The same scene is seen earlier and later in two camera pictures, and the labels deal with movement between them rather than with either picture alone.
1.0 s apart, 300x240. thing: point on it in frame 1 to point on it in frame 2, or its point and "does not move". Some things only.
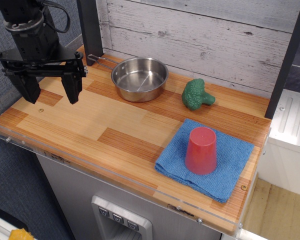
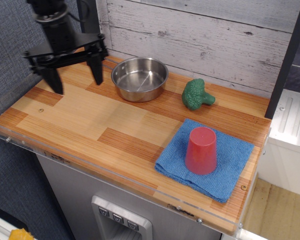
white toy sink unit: [285, 161] does not move
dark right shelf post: [288, 59] does not move
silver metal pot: [138, 79] does not move
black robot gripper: [39, 52] to [67, 47]
